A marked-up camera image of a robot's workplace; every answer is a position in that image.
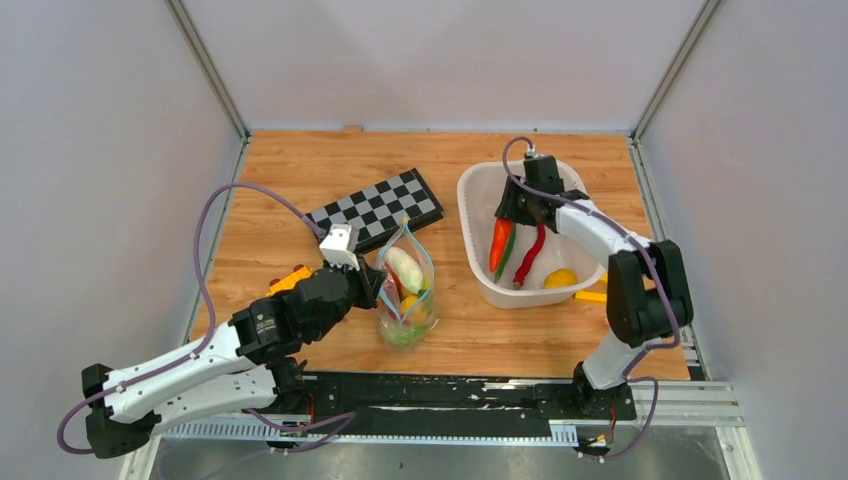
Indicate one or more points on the yellow toy brick car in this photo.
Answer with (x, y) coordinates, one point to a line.
(300, 272)

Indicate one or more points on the green toy cabbage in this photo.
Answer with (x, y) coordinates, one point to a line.
(402, 336)

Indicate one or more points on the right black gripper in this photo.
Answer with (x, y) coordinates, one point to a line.
(508, 209)

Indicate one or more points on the black grey chessboard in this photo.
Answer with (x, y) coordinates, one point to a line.
(379, 210)

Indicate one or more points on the toy orange carrot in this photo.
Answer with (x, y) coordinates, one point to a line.
(500, 244)

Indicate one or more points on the yellow triangular plastic stand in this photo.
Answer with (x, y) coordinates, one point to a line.
(596, 294)

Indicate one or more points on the white toy radish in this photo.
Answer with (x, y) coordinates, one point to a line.
(407, 270)

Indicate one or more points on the yellow toy lemon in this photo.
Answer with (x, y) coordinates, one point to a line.
(414, 310)

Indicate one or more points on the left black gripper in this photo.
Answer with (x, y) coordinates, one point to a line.
(369, 281)

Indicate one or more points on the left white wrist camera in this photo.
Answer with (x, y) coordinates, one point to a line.
(339, 246)

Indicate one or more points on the white plastic basket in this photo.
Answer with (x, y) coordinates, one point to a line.
(479, 192)

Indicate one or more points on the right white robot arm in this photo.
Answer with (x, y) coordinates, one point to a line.
(648, 296)

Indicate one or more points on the yellow toy potato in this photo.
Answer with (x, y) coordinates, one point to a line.
(561, 278)

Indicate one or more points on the red toy chili pepper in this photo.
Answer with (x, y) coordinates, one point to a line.
(395, 281)

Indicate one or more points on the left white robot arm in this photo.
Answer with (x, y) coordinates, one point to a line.
(247, 364)

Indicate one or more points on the clear zip top bag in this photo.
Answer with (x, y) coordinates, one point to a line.
(388, 309)

